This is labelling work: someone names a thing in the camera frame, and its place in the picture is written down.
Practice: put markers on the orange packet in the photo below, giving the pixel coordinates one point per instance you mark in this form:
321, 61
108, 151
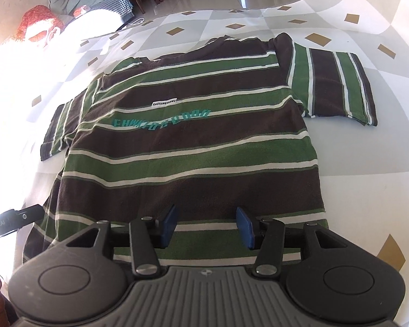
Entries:
81, 11

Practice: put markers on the green brown striped t-shirt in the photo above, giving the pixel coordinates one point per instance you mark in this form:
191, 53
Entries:
191, 150

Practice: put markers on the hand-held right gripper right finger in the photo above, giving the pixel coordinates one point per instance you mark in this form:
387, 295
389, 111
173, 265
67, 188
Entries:
244, 228

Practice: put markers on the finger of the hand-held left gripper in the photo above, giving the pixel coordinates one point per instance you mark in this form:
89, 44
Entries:
30, 215

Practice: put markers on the red knitted cloth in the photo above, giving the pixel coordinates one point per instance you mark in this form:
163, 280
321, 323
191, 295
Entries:
41, 22

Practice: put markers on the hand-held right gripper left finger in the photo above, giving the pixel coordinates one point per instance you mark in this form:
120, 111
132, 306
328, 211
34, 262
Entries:
168, 226

